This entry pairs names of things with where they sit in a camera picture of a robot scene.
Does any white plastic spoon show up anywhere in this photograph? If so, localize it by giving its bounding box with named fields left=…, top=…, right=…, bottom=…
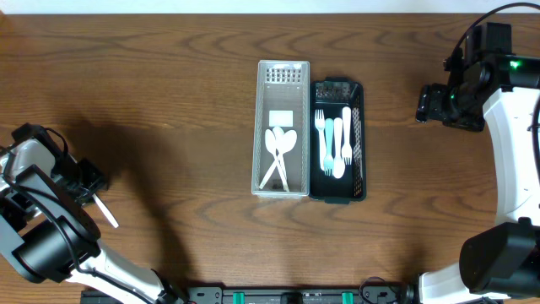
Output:
left=92, top=194, right=119, bottom=229
left=333, top=117, right=345, bottom=179
left=273, top=127, right=290, bottom=181
left=265, top=129, right=289, bottom=192
left=256, top=127, right=297, bottom=192

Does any white plastic fork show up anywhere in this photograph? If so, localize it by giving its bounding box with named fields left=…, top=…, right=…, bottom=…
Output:
left=315, top=109, right=327, bottom=171
left=323, top=118, right=334, bottom=176
left=342, top=106, right=352, bottom=165

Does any black plastic basket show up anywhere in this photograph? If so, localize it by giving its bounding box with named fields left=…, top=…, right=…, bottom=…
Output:
left=309, top=77, right=367, bottom=204

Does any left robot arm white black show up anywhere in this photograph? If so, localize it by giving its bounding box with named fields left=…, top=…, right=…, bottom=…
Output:
left=1, top=135, right=190, bottom=303

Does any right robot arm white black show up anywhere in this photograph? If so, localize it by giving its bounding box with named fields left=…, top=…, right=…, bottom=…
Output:
left=416, top=50, right=539, bottom=303

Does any clear plastic basket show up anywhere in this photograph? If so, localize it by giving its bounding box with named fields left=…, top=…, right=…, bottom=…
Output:
left=251, top=60, right=311, bottom=198

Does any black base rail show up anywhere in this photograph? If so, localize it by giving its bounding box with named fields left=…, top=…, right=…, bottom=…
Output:
left=79, top=276, right=504, bottom=304

